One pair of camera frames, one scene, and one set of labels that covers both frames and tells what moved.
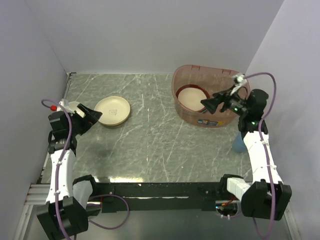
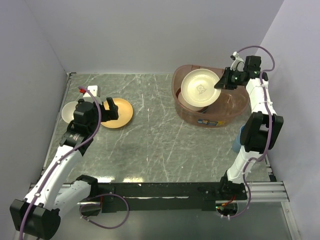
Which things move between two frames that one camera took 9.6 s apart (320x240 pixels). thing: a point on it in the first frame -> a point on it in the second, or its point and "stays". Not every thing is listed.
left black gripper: [90, 118] -> [113, 111]
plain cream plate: [115, 110] -> [197, 88]
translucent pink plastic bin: [214, 80] stays
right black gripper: [212, 104] -> [224, 82]
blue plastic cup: [238, 145] stays
